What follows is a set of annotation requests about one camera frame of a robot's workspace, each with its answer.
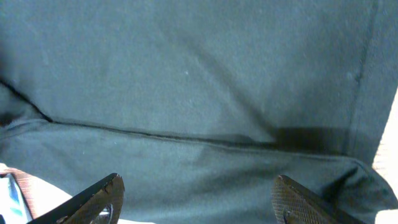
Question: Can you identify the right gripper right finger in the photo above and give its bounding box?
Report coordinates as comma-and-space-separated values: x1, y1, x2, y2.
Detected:
271, 175, 364, 224

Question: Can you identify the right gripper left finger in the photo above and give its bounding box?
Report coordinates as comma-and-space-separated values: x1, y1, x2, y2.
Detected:
29, 173, 125, 224

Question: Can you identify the black t-shirt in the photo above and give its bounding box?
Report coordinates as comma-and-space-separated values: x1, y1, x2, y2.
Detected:
1, 1, 397, 223

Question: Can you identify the light blue garment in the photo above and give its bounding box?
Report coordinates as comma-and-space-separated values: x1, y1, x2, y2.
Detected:
1, 174, 33, 224

